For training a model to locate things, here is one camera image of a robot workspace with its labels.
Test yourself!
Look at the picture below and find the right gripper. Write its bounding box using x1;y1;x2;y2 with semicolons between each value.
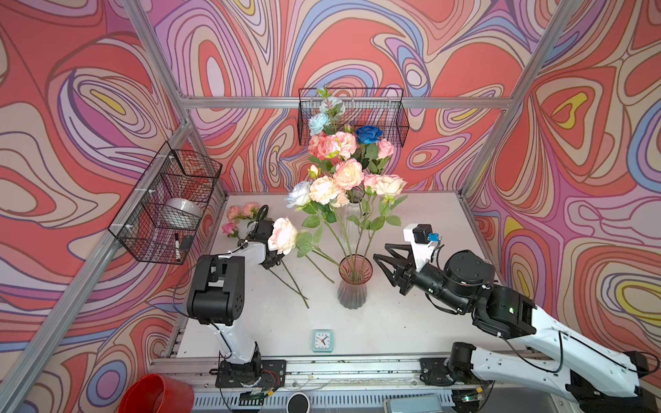
373;243;472;315

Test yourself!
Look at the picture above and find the pale pink rose stem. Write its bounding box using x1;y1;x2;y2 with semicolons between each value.
267;218;339;266

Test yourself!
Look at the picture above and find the magenta rose stem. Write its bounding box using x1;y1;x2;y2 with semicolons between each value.
222;219;309;308

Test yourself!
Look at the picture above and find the pink glass vase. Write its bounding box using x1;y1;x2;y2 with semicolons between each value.
337;254;374;310

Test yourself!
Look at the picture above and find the cream peony flower stem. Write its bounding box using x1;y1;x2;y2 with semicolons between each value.
302;163;353;257

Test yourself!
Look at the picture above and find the cream white rose stem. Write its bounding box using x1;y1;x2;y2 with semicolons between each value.
361;174;407;249

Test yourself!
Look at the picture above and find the small pink rose stem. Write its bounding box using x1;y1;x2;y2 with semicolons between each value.
364;175;380;258

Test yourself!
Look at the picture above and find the red pink rose stem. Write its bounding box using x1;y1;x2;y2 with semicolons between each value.
308;134;322;158

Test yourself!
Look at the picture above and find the pink peony flower stem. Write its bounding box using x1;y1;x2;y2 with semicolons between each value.
333;158;364;190

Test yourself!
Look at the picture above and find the large peach rose stem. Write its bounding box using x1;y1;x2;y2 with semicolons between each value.
311;132;357;160

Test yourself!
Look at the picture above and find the blue rose stem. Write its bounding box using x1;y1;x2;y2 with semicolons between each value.
355;126;383;161

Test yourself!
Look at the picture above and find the pale blue flower stem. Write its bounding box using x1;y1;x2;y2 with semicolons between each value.
307;87;346;136

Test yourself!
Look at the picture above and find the pink double peony stem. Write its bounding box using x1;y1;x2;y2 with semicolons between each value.
227;202;261;223

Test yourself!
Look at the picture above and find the white ribbed vase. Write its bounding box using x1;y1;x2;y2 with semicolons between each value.
341;202;363;251

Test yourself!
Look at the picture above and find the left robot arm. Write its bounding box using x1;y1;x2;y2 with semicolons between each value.
185;219;286;389

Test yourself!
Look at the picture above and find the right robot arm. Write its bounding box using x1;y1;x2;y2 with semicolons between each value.
374;244;660;412

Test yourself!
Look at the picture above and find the white bowl in basket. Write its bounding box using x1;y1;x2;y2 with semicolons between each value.
160;198;202;231

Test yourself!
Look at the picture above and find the black marker in basket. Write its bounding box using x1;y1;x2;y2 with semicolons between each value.
174;232;182;263

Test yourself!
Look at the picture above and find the small teal clock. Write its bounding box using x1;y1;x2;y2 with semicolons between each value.
312;330;335;353

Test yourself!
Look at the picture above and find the grey box at bottom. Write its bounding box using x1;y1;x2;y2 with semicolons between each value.
384;395;443;413

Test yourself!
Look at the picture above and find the black white round cup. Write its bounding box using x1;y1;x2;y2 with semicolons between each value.
286;392;312;413

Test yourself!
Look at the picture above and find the red bucket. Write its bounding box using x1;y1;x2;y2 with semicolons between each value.
118;373;195;413

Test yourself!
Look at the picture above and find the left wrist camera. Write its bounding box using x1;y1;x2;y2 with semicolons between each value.
252;220;274;244

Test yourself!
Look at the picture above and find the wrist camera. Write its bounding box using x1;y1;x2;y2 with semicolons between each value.
252;220;274;244
403;224;442;272

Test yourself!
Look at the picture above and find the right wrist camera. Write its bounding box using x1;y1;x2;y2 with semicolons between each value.
403;224;442;272

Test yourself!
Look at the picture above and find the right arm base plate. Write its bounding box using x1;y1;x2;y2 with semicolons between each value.
419;358;491;387

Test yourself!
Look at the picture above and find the black wire basket left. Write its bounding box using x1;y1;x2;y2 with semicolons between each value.
108;143;222;265

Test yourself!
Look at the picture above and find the black wire basket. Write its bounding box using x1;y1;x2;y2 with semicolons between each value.
297;86;410;147
108;143;222;265

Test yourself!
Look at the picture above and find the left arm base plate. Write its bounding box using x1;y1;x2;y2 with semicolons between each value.
215;359;287;391

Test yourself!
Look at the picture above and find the black wire basket back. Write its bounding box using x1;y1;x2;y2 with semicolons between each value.
297;86;410;147

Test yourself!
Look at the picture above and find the aluminium mounting rail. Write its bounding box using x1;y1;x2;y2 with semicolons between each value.
147;353;564;393

